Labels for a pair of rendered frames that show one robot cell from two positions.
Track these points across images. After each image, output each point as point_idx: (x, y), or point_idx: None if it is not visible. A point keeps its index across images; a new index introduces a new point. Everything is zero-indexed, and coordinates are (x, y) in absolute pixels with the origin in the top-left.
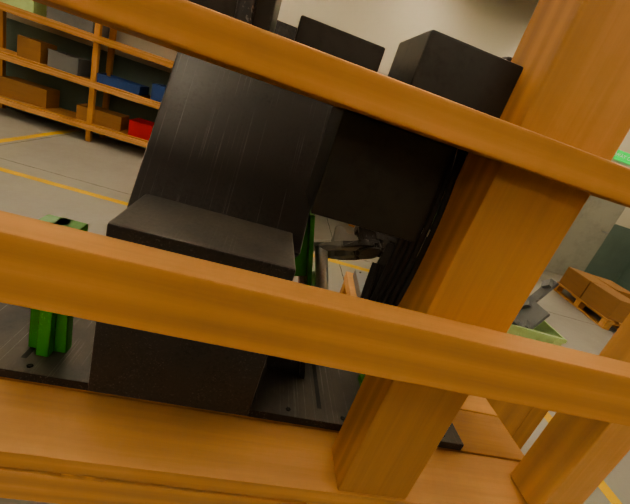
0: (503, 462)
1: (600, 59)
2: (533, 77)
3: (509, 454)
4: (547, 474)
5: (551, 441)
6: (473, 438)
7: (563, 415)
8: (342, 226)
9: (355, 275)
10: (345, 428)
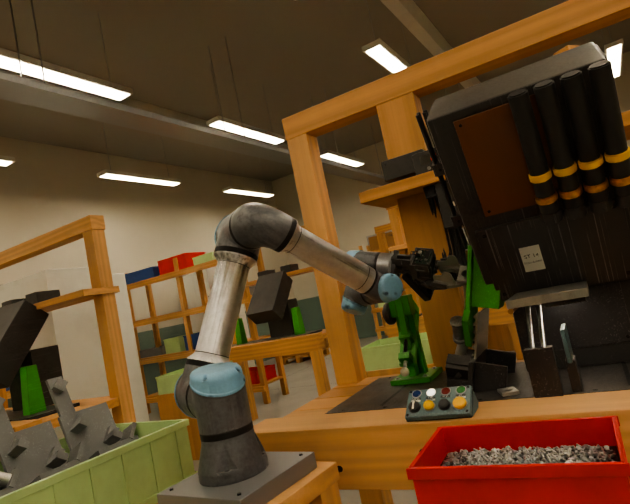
0: (353, 385)
1: None
2: None
3: (341, 388)
4: (359, 356)
5: (353, 343)
6: (359, 388)
7: (348, 327)
8: (449, 255)
9: (257, 494)
10: (472, 345)
